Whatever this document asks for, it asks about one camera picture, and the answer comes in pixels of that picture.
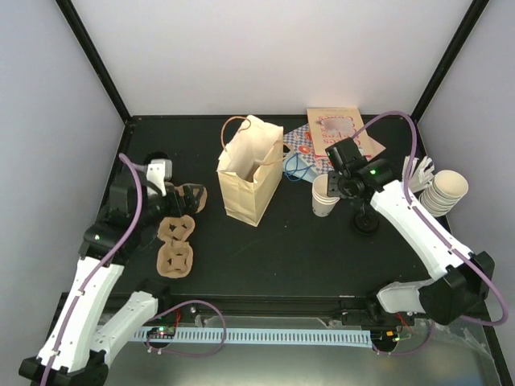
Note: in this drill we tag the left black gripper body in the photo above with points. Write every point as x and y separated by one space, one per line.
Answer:
175 209

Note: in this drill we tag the blue checkered paper bag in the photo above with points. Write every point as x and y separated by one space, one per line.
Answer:
300 142

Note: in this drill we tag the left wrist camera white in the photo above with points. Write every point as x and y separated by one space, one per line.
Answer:
158 171

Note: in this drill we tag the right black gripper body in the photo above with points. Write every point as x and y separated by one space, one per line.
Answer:
339 190

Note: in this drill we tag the pink cakes paper bag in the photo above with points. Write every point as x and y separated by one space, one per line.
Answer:
329 126

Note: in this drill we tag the black lid right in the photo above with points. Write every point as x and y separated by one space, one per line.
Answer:
365 224

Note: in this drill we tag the small circuit board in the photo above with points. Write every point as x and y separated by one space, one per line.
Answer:
161 332

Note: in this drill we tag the white stirrer packets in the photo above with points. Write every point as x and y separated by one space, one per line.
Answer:
421 174

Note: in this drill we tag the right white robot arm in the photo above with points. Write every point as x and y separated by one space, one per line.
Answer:
459 278

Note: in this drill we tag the light blue paper bag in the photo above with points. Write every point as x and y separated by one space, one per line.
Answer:
295 169

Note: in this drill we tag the kraft paper bag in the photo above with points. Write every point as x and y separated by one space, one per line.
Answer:
250 167

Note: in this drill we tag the pulp cup carrier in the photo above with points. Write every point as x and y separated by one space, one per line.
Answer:
175 256
194 196

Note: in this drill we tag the light blue cable duct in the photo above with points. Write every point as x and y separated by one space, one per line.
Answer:
260 336

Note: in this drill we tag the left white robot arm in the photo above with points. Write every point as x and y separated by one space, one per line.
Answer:
78 351

